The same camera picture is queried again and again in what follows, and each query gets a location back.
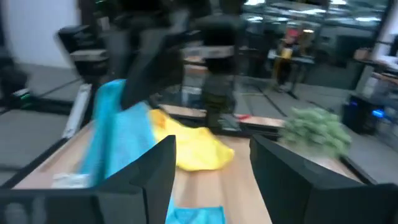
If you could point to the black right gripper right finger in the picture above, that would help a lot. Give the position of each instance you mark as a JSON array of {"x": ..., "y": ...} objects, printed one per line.
[{"x": 295, "y": 193}]

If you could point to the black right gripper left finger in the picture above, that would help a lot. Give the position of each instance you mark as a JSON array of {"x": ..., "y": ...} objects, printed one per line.
[{"x": 140, "y": 193}]

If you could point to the blue microfiber towel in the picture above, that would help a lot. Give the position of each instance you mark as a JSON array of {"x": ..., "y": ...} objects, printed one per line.
[{"x": 124, "y": 140}]

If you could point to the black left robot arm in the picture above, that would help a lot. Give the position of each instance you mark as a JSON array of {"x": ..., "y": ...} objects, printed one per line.
[{"x": 217, "y": 93}]

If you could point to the yellow microfiber towel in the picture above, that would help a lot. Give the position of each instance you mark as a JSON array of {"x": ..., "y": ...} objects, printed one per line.
[{"x": 196, "y": 146}]

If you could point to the green plant in patterned pot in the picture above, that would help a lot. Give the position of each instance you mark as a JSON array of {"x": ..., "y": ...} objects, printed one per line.
[{"x": 314, "y": 130}]

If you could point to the dark device with blue light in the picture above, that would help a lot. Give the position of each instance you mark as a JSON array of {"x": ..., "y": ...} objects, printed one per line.
[{"x": 377, "y": 113}]

